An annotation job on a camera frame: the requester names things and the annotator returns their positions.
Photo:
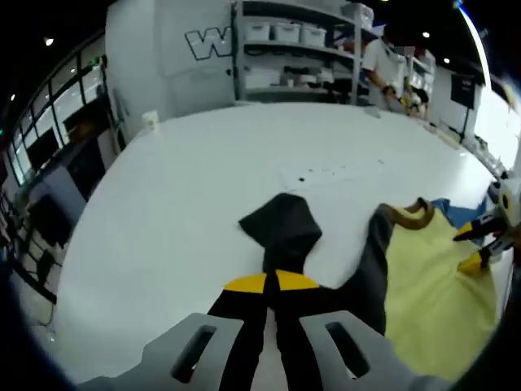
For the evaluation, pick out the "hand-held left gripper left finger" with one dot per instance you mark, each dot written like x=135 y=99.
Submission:
x=236 y=326

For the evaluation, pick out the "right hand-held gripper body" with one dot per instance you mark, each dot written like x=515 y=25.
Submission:
x=506 y=201

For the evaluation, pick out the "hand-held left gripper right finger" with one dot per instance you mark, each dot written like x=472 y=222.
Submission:
x=301 y=326

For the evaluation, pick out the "yellow blue grey garment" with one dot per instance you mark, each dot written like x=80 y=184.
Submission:
x=427 y=293

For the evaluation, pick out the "beige cloth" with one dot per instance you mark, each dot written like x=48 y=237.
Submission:
x=441 y=136

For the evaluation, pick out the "black sign board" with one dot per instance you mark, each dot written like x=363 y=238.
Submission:
x=463 y=87

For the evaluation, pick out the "white shelf unit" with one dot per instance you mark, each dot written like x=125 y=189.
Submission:
x=423 y=75

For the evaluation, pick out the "dark desk cabinet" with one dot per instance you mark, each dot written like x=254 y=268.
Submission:
x=87 y=171

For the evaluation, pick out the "black chair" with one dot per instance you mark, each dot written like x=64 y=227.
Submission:
x=49 y=220

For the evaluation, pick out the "white cup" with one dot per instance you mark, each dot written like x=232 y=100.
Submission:
x=150 y=120

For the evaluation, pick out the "grey metal shelf rack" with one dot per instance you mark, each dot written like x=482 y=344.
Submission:
x=301 y=53

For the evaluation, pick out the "flat white box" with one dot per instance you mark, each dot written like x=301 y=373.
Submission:
x=262 y=78

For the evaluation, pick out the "white storage bin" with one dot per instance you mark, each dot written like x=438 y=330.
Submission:
x=287 y=32
x=313 y=36
x=257 y=32

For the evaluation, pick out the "cardboard box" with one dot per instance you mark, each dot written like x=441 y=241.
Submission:
x=83 y=120

